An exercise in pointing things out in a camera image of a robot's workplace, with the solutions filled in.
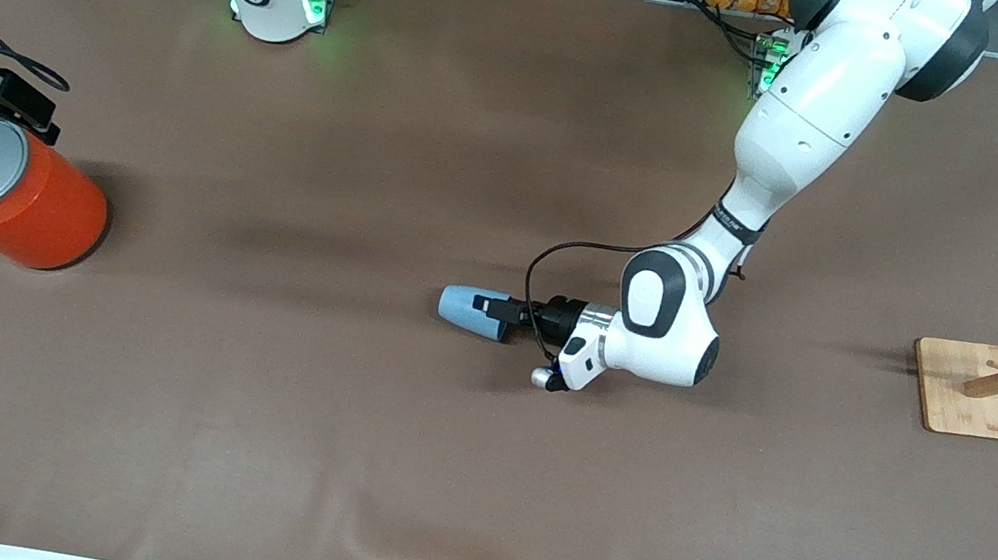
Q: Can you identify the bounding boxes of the light blue cup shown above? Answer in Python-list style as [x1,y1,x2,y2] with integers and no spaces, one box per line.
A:
[434,281,510,342]

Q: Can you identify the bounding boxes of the orange can with grey lid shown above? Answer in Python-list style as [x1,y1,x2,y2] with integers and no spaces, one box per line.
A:
[0,118,122,282]

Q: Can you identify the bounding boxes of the brown table mat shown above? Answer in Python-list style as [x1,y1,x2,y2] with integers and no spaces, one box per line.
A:
[0,0,998,560]

